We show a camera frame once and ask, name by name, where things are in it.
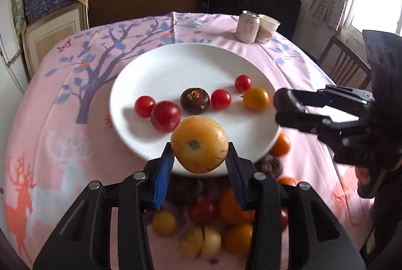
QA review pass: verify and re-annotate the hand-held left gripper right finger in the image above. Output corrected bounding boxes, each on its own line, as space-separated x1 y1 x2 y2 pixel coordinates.
224 141 367 270

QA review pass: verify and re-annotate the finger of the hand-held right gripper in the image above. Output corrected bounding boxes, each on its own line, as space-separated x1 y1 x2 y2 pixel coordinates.
275 110 359 139
273 84 375 117

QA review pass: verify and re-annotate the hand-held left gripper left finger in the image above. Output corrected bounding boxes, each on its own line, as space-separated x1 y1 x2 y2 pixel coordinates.
33 143 175 270

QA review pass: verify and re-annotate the large yellow tomato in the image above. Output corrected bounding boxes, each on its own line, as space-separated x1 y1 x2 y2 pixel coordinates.
170 116 229 174

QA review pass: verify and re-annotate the white round plate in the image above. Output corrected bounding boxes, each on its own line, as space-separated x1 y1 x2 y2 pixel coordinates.
109 43 282 178

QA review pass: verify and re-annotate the person's right hand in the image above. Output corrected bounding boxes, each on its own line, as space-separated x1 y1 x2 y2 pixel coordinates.
356 165 372 192

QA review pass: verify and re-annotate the orange yellow cherry tomato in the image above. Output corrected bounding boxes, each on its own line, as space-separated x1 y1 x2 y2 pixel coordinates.
241 87 270 111

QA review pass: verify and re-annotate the dark purple tomato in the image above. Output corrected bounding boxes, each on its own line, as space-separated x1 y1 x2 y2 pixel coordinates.
255 154 284 180

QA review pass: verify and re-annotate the wooden chair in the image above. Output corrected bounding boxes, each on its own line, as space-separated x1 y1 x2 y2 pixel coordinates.
317 35 373 90

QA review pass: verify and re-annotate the small red cherry tomato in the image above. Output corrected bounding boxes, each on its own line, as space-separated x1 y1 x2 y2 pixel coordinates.
134 95 156 119
235 75 252 93
211 89 232 110

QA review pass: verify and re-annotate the large red tomato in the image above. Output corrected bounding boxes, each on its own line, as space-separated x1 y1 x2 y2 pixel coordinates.
150 101 182 133

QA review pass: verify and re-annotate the white paper cup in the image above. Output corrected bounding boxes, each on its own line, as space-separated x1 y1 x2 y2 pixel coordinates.
256 14 281 45

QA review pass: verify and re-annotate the pink drink can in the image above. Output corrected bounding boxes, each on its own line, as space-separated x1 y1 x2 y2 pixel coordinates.
235 10 261 44

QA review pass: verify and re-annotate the dark brown tomato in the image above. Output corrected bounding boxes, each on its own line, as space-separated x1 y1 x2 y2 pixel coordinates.
180 87 210 115

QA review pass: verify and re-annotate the black flat panel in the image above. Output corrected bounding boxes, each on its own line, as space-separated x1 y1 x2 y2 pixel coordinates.
207 0 302 40

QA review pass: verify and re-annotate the pink printed tablecloth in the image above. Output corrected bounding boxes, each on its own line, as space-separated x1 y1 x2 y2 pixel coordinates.
5 11 379 270

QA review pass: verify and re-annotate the brown board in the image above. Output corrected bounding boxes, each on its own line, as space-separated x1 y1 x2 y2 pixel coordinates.
85 0 203 29

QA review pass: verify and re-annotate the wooden picture frame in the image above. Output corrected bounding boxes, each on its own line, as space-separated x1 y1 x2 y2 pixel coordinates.
21 1 90 77

